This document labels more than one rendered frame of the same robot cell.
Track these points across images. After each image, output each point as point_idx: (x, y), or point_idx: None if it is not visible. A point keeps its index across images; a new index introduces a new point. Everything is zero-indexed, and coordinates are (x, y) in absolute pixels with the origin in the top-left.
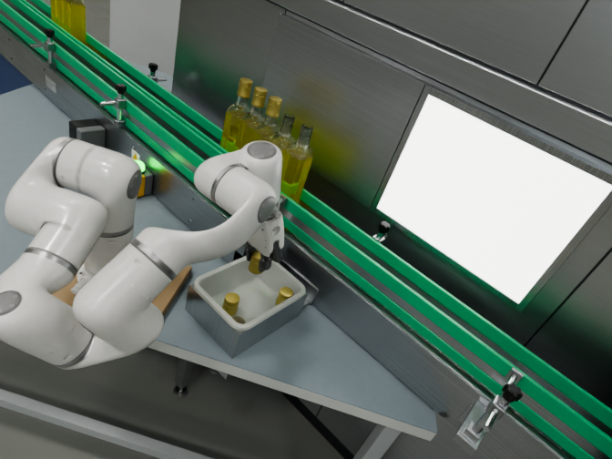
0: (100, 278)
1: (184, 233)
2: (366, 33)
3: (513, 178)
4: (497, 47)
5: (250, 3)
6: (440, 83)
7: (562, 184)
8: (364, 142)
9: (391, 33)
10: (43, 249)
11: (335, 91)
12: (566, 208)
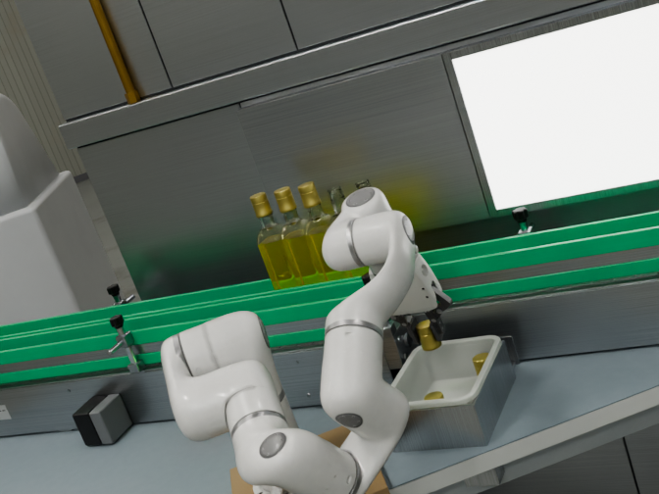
0: (330, 367)
1: (365, 287)
2: (346, 57)
3: (591, 65)
4: None
5: (191, 127)
6: (453, 43)
7: (633, 33)
8: (428, 156)
9: (371, 38)
10: (250, 413)
11: (357, 133)
12: (656, 48)
